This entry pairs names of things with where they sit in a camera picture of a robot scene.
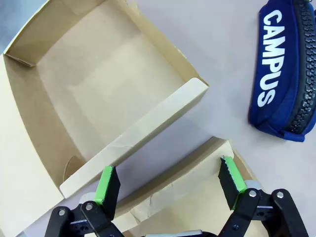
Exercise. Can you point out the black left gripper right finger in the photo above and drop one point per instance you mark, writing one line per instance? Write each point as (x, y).
(229, 187)

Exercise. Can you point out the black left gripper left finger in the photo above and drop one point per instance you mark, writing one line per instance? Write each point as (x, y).
(111, 195)

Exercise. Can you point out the blue Campus pencil case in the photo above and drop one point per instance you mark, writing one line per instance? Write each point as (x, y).
(271, 61)

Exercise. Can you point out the open cardboard box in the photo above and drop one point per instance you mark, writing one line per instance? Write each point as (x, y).
(111, 86)
(192, 197)

